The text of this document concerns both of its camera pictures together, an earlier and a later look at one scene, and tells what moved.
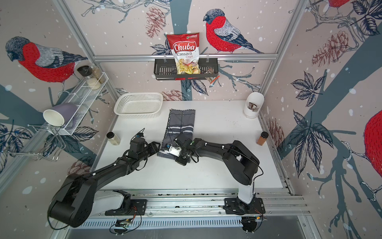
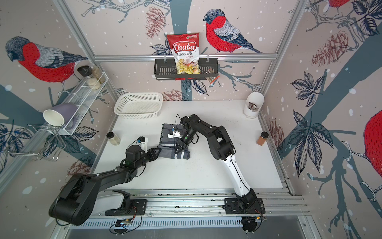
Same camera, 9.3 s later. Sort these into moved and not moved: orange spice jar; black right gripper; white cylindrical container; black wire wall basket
Moved: black right gripper
Not moved: black wire wall basket; white cylindrical container; orange spice jar
